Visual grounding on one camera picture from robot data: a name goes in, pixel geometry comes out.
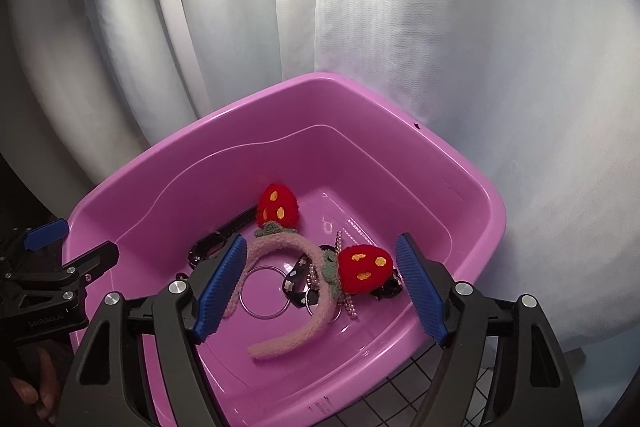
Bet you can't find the silver bangle pair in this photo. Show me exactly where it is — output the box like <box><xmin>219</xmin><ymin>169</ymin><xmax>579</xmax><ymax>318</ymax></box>
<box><xmin>240</xmin><ymin>265</ymin><xmax>291</xmax><ymax>321</ymax></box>

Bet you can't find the pink strawberry headband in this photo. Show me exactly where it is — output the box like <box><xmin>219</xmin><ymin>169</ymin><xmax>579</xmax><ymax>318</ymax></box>
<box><xmin>224</xmin><ymin>183</ymin><xmax>402</xmax><ymax>361</ymax></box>

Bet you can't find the black patterned lanyard keyring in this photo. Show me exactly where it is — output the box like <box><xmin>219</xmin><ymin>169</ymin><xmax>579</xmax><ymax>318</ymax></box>
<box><xmin>282</xmin><ymin>244</ymin><xmax>402</xmax><ymax>319</ymax></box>

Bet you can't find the pearl hair claw clip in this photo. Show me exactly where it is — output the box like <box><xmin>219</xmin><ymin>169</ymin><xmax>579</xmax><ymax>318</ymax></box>
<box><xmin>305</xmin><ymin>230</ymin><xmax>358</xmax><ymax>323</ymax></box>

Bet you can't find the person left hand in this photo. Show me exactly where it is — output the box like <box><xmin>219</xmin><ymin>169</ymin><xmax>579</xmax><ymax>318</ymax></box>
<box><xmin>9</xmin><ymin>340</ymin><xmax>62</xmax><ymax>426</ymax></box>

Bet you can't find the pink plastic tub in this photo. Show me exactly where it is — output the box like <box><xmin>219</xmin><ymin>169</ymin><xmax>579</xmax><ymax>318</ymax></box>
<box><xmin>63</xmin><ymin>74</ymin><xmax>506</xmax><ymax>426</ymax></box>

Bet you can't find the white curtain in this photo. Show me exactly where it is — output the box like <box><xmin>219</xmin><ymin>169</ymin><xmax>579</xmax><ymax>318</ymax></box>
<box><xmin>0</xmin><ymin>0</ymin><xmax>640</xmax><ymax>417</ymax></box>

